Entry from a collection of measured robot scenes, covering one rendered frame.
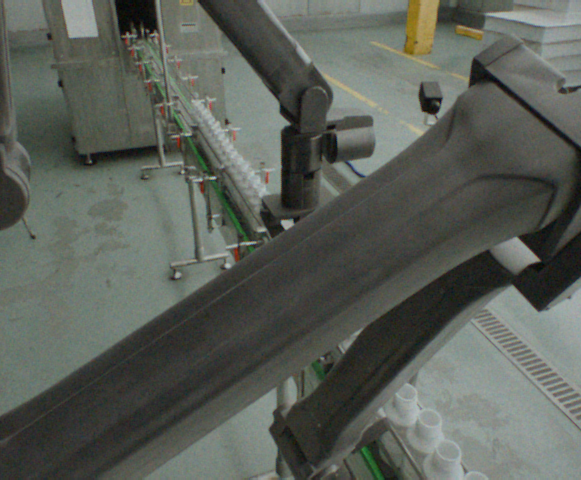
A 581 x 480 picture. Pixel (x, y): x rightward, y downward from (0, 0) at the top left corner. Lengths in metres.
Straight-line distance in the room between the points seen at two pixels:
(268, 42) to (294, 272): 0.44
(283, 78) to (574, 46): 6.59
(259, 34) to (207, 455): 1.88
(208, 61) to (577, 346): 3.46
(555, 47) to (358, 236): 6.74
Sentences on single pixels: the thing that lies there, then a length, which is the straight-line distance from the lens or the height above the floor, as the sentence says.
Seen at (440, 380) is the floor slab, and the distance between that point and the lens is 2.61.
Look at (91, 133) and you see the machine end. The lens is 4.76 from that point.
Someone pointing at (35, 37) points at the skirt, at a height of 0.15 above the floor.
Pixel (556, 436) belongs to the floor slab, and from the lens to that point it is 2.57.
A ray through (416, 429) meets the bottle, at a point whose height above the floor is 1.14.
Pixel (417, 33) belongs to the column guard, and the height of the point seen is 0.32.
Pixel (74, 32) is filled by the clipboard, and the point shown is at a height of 1.10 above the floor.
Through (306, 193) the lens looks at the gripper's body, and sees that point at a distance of 0.71.
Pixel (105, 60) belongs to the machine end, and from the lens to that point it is 4.58.
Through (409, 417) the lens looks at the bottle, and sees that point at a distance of 0.93.
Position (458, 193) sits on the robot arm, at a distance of 0.23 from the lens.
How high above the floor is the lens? 1.83
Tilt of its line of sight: 32 degrees down
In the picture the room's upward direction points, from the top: straight up
